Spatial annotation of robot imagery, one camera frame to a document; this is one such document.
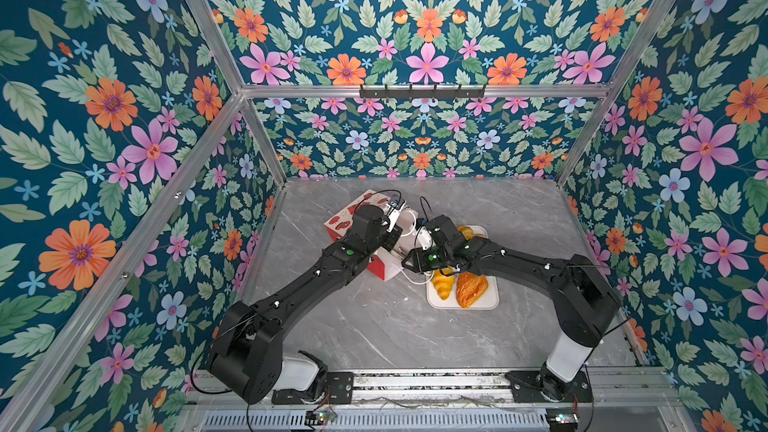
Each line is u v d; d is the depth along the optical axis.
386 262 0.90
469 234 0.99
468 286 0.86
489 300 0.87
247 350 0.41
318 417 0.70
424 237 0.78
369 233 0.63
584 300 0.47
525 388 0.73
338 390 0.74
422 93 0.91
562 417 0.70
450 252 0.68
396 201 0.69
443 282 0.90
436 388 0.75
